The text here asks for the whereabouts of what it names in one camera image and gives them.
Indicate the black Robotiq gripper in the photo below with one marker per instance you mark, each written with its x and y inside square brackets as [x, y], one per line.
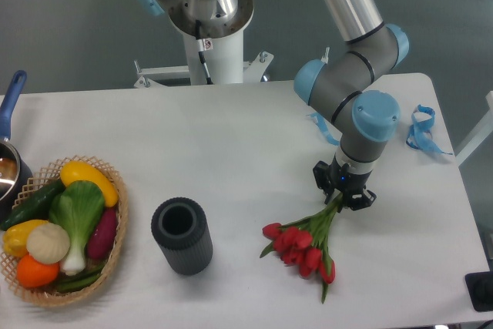
[355, 195]

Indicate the red tulip bouquet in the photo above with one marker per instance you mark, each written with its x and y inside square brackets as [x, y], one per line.
[304, 244]

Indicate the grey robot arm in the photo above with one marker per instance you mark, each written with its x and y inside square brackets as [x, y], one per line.
[366, 119]

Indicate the blue ribbon strip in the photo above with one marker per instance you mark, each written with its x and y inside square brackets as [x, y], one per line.
[321, 124]

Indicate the crumpled blue ribbon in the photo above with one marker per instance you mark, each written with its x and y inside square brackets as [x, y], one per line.
[419, 135]

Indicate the black device at table edge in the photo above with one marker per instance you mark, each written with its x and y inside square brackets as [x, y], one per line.
[479, 287]

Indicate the dark grey ribbed vase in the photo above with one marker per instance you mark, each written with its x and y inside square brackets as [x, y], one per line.
[179, 227]

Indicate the purple sweet potato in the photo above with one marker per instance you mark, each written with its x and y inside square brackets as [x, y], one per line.
[102, 239]

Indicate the green bok choy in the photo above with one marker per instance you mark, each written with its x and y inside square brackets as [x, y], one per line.
[77, 210]

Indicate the green bean pods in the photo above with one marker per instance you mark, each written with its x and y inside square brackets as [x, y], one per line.
[79, 281]

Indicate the woven bamboo basket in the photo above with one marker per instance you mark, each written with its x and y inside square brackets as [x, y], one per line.
[50, 296]

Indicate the cream white garlic bulb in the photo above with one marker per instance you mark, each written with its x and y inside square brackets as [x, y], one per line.
[48, 243]

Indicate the dark green cucumber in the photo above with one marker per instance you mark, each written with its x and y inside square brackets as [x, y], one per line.
[34, 207]

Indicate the orange fruit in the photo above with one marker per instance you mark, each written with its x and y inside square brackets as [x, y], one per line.
[32, 274]

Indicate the yellow bell pepper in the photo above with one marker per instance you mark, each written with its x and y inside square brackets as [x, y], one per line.
[15, 238]

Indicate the white frame at right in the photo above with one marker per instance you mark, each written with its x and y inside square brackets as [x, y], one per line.
[481, 131]

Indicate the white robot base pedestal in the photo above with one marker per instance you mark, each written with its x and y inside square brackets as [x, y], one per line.
[212, 32]

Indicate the blue handled saucepan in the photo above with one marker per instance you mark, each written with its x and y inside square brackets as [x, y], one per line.
[14, 171]

